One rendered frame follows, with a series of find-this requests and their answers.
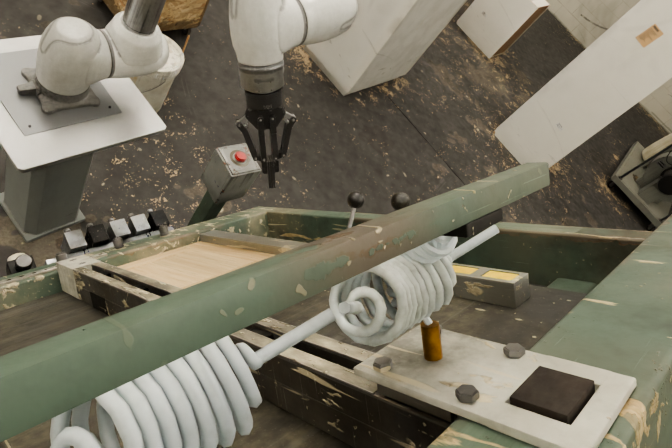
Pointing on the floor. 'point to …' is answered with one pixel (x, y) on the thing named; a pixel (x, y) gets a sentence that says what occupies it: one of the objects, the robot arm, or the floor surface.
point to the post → (206, 210)
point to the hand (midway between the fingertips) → (270, 172)
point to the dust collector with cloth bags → (647, 179)
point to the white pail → (156, 93)
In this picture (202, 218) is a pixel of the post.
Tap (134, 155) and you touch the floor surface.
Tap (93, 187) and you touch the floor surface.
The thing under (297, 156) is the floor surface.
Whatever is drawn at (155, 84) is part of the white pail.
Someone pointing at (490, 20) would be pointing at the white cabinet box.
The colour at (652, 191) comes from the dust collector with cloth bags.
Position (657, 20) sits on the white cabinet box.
